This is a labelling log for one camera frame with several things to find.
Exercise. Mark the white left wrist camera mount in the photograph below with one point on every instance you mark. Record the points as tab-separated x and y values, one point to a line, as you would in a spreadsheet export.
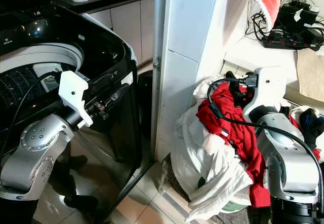
73	92

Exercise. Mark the black power strip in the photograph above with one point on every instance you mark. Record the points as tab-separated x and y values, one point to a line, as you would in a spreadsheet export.
288	42

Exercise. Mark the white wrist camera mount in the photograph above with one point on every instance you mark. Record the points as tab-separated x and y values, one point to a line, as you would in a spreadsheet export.
73	92
268	92

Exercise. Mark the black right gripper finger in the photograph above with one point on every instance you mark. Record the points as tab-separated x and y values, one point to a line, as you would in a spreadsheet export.
232	77

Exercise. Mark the white kitchen cabinet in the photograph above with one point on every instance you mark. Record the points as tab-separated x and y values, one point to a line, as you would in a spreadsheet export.
131	31

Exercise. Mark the beige cloth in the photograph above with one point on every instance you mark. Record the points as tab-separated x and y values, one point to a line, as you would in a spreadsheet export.
311	74

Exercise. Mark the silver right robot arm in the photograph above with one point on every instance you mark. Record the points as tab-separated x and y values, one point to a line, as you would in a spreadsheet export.
288	158

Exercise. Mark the black garment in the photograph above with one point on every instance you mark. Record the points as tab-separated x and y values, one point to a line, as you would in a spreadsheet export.
314	120

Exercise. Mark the white garment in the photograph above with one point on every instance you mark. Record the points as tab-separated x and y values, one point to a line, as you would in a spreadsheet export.
202	168

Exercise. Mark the orange towel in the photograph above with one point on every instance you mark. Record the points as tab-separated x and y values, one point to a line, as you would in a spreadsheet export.
266	1

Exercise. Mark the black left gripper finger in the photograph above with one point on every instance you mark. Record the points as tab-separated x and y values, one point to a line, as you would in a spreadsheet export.
120	92
112	102

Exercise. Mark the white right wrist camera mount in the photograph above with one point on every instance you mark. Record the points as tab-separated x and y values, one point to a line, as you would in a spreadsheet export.
268	92

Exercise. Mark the black top-load washing machine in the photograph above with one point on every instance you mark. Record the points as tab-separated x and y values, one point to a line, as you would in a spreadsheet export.
111	46

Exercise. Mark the red garment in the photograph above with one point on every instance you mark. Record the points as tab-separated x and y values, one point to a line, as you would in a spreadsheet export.
233	133

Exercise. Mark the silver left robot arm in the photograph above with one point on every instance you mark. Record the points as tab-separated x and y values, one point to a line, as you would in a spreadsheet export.
35	153

